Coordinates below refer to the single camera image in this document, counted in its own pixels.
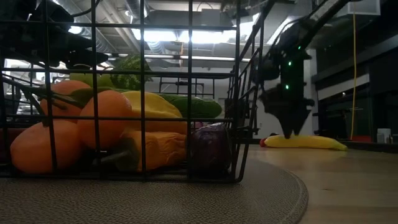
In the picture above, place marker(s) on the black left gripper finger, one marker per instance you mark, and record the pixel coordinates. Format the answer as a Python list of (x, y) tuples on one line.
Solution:
[(90, 60)]

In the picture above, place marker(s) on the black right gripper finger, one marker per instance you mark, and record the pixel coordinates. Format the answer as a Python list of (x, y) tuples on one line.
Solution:
[(298, 121), (284, 121)]

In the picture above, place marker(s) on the yellow banana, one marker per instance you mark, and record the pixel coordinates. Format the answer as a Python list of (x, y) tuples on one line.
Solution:
[(317, 142)]

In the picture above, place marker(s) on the green grape bunch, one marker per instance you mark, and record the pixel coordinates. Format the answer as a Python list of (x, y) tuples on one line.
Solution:
[(127, 79)]

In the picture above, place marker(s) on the purple eggplant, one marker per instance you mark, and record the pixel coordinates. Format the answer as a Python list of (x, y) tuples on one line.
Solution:
[(211, 146)]

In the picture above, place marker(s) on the green cucumber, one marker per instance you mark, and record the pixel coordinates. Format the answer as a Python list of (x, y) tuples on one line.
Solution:
[(202, 107)]

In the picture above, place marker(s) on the orange tangerine bunch with stem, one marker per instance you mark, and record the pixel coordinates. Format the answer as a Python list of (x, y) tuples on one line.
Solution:
[(31, 146)]

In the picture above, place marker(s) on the orange carrot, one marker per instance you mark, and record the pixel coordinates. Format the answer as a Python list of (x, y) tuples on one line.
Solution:
[(164, 146)]

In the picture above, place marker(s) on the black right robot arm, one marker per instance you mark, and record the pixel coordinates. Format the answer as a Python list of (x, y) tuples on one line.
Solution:
[(323, 18)]

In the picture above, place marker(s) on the small red object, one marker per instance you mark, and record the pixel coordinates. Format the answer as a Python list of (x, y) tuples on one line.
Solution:
[(363, 139)]

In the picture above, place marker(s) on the grey ceiling unit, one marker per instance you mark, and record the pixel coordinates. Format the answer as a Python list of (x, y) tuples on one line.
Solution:
[(211, 17)]

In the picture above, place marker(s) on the white ceiling box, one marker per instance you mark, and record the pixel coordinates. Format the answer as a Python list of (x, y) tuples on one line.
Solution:
[(367, 7)]

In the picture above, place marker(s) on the round beige placemat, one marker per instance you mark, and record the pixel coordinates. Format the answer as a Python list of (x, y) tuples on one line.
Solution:
[(155, 202)]

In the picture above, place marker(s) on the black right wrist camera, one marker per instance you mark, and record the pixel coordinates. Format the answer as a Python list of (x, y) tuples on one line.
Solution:
[(269, 70)]

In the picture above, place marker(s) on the silver ventilation duct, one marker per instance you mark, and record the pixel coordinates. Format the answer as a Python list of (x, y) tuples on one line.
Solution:
[(136, 7)]

